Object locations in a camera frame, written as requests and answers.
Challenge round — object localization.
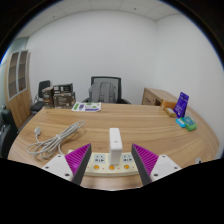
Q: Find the orange box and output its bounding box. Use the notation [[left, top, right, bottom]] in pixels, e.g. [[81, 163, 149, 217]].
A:
[[162, 100, 177, 110]]

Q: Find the small blue box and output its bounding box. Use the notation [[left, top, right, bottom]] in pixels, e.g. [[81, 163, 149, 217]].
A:
[[175, 117, 187, 129]]

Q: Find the low wooden side cabinet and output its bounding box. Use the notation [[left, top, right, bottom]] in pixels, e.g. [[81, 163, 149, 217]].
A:
[[141, 87, 178, 108]]

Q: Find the white power cable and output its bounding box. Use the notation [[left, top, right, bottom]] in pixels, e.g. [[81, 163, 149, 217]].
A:
[[25, 120, 86, 159]]

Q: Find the brown cardboard box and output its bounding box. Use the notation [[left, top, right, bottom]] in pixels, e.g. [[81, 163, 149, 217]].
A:
[[42, 86, 55, 109]]

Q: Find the green box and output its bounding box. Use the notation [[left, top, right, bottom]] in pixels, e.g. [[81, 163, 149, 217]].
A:
[[183, 115, 198, 132]]

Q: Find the black leather chair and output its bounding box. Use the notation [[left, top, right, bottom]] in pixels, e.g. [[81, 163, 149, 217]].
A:
[[0, 108, 19, 159]]

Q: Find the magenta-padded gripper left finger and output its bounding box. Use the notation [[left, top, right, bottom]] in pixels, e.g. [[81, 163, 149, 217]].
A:
[[41, 143, 93, 186]]

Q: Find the white charger block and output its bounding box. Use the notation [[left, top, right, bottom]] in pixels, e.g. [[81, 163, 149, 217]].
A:
[[108, 127, 123, 166]]

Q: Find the wooden shelf cabinet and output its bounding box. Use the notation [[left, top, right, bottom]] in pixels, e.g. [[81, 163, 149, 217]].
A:
[[4, 49, 33, 129]]

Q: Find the printed paper leaflet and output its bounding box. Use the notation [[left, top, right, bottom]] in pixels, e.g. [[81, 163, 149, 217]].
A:
[[71, 101, 102, 113]]

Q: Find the purple retail package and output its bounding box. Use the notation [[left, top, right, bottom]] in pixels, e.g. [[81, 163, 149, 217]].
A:
[[173, 91, 190, 118]]

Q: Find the black visitor chair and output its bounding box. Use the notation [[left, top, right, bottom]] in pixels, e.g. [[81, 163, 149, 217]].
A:
[[30, 79, 52, 116]]

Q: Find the black mesh office chair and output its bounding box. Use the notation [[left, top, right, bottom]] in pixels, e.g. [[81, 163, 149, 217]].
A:
[[82, 76, 132, 105]]

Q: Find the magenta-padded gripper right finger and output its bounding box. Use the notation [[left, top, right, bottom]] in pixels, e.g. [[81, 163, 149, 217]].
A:
[[131, 143, 183, 186]]

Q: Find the small tan box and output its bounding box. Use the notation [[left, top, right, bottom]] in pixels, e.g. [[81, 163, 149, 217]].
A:
[[163, 107, 178, 118]]

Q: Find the cream power strip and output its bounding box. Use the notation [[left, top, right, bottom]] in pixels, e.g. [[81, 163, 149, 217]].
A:
[[66, 149, 140, 178]]

